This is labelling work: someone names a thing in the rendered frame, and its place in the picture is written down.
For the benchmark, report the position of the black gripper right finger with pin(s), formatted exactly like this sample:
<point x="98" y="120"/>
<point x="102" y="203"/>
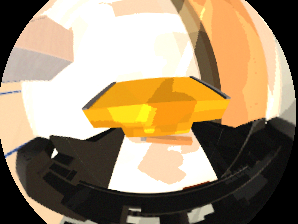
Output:
<point x="222" y="144"/>

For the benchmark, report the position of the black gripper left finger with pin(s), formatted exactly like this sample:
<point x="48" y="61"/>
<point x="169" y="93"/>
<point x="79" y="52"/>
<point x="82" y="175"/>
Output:
<point x="97" y="155"/>

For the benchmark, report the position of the orange-handled awl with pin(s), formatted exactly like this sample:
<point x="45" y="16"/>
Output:
<point x="172" y="140"/>

